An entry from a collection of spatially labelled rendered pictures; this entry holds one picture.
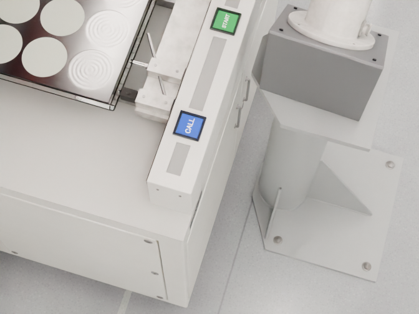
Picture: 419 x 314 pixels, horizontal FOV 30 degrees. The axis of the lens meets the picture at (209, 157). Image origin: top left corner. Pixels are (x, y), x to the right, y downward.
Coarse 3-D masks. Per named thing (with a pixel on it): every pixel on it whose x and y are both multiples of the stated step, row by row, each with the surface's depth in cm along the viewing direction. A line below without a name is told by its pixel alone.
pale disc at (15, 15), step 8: (0, 0) 178; (8, 0) 178; (16, 0) 178; (24, 0) 178; (32, 0) 178; (0, 8) 177; (8, 8) 177; (16, 8) 177; (24, 8) 177; (32, 8) 177; (0, 16) 177; (8, 16) 177; (16, 16) 177; (24, 16) 177; (32, 16) 177
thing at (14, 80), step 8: (8, 80) 171; (16, 80) 170; (24, 80) 170; (40, 88) 170; (48, 88) 170; (56, 88) 170; (64, 96) 169; (72, 96) 169; (80, 96) 169; (88, 104) 169; (96, 104) 169; (104, 104) 168
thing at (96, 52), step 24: (48, 0) 178; (96, 0) 178; (120, 0) 179; (144, 0) 179; (24, 24) 176; (96, 24) 176; (120, 24) 176; (24, 48) 174; (72, 48) 174; (96, 48) 174; (120, 48) 174; (0, 72) 172; (24, 72) 171; (72, 72) 172; (96, 72) 172; (120, 72) 172; (96, 96) 169
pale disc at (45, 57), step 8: (40, 40) 174; (48, 40) 174; (56, 40) 174; (32, 48) 174; (40, 48) 174; (48, 48) 174; (56, 48) 174; (64, 48) 174; (24, 56) 173; (32, 56) 173; (40, 56) 173; (48, 56) 173; (56, 56) 173; (64, 56) 173; (24, 64) 172; (32, 64) 172; (40, 64) 172; (48, 64) 172; (56, 64) 172; (64, 64) 172; (32, 72) 171; (40, 72) 171; (48, 72) 171; (56, 72) 171
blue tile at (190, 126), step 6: (180, 120) 161; (186, 120) 161; (192, 120) 161; (198, 120) 161; (180, 126) 160; (186, 126) 160; (192, 126) 160; (198, 126) 160; (180, 132) 160; (186, 132) 160; (192, 132) 160; (198, 132) 160
